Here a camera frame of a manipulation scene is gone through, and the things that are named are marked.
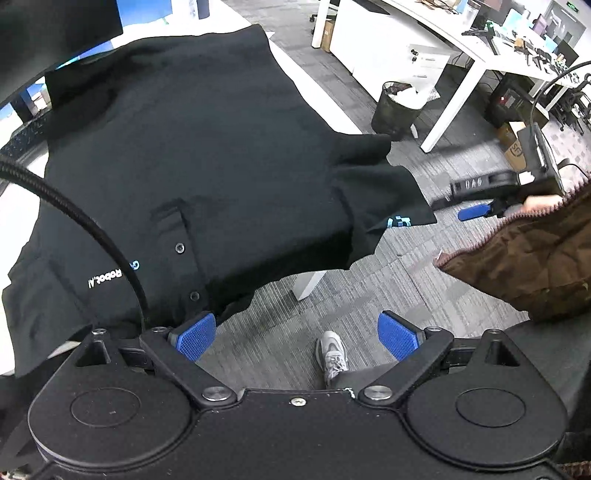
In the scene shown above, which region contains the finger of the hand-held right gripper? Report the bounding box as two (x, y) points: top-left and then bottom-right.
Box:
(456, 198), (509, 223)
(431, 169), (519, 209)

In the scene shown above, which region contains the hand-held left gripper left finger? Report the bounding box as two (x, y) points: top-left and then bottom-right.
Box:
(74, 313), (236, 408)

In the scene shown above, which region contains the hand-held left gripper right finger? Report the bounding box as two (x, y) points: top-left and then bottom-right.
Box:
(359, 311), (522, 407)

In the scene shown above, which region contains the black polo shirt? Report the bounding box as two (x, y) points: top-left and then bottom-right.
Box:
(0, 23), (438, 380)

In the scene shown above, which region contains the person's right forearm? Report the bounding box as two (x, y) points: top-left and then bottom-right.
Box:
(436, 182), (591, 325)

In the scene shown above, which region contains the person's right hand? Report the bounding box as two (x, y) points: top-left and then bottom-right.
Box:
(505, 194), (567, 219)

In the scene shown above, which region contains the cardboard box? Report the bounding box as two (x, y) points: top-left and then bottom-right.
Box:
(496, 121), (530, 171)

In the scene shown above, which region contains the person's grey trouser leg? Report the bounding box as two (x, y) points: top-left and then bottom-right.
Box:
(330, 364), (385, 391)

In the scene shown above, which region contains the black appliance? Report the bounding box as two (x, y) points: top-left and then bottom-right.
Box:
(489, 73), (551, 131)

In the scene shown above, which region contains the grey sneaker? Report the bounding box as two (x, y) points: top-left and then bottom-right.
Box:
(315, 330), (348, 388)

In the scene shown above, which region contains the white table leg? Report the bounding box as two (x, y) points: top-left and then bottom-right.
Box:
(292, 271), (329, 302)

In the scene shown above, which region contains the black trash bin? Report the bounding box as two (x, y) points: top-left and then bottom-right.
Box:
(370, 80), (428, 142)

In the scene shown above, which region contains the white office desk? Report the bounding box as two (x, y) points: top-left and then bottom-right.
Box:
(311, 0), (562, 153)

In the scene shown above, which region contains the white storage cabinet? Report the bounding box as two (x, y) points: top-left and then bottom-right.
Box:
(330, 0), (451, 91)

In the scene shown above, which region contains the black keyboard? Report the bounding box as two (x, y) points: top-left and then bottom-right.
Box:
(0, 108), (51, 158)

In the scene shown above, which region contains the black computer monitor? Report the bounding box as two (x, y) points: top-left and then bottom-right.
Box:
(0, 0), (124, 105)

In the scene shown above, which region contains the black braided cable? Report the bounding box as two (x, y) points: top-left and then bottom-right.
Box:
(0, 154), (151, 331)

